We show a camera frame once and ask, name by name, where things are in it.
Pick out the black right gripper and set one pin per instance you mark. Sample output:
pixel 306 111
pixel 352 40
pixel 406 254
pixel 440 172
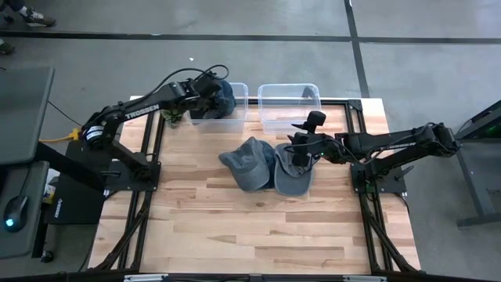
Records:
pixel 318 118

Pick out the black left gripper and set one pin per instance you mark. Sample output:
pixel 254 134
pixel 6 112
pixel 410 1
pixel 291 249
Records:
pixel 195 102

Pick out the black-navy baseball cap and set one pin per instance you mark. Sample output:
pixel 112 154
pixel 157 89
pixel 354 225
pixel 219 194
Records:
pixel 203 114

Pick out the faded blue denim cap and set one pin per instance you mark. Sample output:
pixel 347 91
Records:
pixel 227 103

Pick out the clear plastic bin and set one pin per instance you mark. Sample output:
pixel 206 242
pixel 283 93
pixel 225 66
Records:
pixel 287 117
pixel 235 125

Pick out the grey cap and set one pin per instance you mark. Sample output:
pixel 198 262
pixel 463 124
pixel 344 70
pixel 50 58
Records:
pixel 289 182

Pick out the light grey-blue cap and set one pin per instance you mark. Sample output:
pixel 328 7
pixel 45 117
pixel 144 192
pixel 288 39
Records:
pixel 246 164

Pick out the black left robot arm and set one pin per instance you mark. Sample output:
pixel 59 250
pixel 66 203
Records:
pixel 145 109

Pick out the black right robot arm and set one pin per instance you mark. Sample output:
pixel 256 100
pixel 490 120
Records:
pixel 391 145

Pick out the small green succulent plant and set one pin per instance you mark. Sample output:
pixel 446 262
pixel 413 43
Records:
pixel 172 116

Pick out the black diagonal bar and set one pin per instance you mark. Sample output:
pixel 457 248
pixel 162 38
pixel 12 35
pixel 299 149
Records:
pixel 66 166

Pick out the black control box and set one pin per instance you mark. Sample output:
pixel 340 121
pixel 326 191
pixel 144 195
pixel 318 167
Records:
pixel 78 207

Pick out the small printed box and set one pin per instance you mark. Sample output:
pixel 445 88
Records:
pixel 49 192

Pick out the grey desk panel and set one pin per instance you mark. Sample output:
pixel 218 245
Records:
pixel 23 113

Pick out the person's shoe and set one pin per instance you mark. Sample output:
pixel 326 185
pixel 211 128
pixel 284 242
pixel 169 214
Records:
pixel 7 48
pixel 39 18

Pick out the grey metal stand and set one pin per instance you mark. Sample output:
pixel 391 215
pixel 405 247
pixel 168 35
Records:
pixel 473 184

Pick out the person's leg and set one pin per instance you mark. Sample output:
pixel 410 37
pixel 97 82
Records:
pixel 11 4

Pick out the black computer mouse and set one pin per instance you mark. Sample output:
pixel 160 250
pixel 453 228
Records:
pixel 15 211

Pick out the black caster wheel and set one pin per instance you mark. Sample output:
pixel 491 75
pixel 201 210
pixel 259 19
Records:
pixel 47 256

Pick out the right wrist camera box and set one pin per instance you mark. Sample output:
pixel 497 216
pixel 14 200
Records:
pixel 302 145

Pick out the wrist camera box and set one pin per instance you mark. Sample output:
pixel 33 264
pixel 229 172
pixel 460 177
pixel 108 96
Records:
pixel 302 145
pixel 209 84

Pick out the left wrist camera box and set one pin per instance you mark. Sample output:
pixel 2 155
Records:
pixel 209 84

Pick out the black aluminium table frame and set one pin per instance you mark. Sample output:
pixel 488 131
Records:
pixel 355 105

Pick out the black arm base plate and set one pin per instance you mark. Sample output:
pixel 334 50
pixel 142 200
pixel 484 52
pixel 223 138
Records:
pixel 117 184
pixel 391 188

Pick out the silver aluminium bracket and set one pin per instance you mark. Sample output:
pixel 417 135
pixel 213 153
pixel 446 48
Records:
pixel 145 278
pixel 364 279

